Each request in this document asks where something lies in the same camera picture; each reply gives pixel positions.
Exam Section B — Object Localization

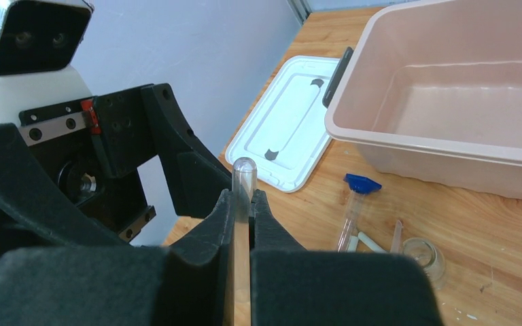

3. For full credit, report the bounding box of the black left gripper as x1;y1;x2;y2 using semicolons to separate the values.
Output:
18;84;232;242

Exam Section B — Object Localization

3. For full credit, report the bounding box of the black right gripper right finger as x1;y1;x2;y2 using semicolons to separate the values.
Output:
249;190;443;325

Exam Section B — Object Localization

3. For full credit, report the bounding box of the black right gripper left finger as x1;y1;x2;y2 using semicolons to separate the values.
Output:
0;124;233;325

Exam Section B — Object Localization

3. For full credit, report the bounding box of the clear test tube blue cap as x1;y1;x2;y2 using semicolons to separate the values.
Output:
232;157;257;325

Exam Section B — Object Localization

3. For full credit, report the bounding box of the pink plastic storage bin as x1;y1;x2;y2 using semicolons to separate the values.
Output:
325;1;522;199

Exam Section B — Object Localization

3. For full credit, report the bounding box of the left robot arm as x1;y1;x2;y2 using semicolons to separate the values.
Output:
0;68;232;256

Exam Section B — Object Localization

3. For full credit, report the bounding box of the white clay triangle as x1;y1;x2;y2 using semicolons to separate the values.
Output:
347;232;386;253

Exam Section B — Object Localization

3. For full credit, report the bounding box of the clear glass funnel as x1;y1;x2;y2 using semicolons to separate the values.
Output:
389;219;404;254

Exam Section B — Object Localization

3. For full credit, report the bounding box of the blue capped tube near lid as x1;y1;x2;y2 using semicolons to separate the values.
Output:
336;173;382;252

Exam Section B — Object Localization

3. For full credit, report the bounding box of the small glass beaker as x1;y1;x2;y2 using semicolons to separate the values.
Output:
402;238;446;290

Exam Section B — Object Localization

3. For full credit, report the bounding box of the aluminium frame post left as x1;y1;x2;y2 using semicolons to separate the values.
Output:
287;0;311;25

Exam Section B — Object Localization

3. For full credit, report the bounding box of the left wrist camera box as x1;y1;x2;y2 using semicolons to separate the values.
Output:
0;1;94;76

